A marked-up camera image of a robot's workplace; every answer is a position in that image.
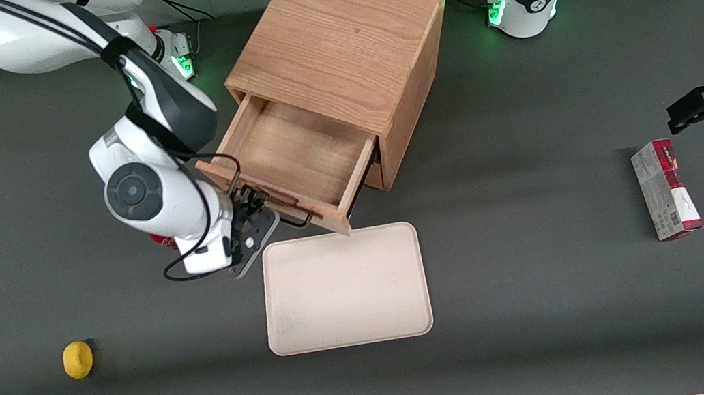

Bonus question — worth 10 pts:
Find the wooden drawer with black handle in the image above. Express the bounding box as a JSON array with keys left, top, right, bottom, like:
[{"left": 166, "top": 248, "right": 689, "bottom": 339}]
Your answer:
[{"left": 186, "top": 76, "right": 393, "bottom": 256}]

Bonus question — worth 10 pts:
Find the wooden drawer cabinet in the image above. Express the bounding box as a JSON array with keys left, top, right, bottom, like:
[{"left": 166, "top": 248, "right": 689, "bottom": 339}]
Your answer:
[{"left": 212, "top": 0, "right": 473, "bottom": 212}]

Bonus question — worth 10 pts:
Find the red cola bottle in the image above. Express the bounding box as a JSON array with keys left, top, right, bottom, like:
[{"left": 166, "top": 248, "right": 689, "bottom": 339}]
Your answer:
[{"left": 149, "top": 230, "right": 181, "bottom": 254}]

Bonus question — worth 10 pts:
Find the red and white carton box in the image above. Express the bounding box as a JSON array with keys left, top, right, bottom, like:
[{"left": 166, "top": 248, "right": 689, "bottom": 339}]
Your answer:
[{"left": 628, "top": 135, "right": 704, "bottom": 245}]

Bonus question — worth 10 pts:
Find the beige plastic tray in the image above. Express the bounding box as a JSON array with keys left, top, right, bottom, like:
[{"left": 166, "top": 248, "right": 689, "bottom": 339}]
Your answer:
[{"left": 254, "top": 218, "right": 437, "bottom": 358}]

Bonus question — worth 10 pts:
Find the yellow toy lemon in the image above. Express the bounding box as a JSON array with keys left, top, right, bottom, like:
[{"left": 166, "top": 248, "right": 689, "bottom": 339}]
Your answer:
[{"left": 60, "top": 338, "right": 97, "bottom": 382}]

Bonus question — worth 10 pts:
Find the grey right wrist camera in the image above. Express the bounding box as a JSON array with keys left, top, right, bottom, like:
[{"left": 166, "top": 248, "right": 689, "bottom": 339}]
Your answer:
[{"left": 220, "top": 207, "right": 288, "bottom": 282}]

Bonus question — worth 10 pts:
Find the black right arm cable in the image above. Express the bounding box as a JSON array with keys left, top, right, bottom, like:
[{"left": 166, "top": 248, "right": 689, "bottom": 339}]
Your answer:
[{"left": 147, "top": 148, "right": 258, "bottom": 285}]

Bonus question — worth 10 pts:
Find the black right base cable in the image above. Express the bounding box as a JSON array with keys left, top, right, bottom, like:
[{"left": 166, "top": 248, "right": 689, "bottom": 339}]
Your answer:
[{"left": 147, "top": 0, "right": 216, "bottom": 30}]

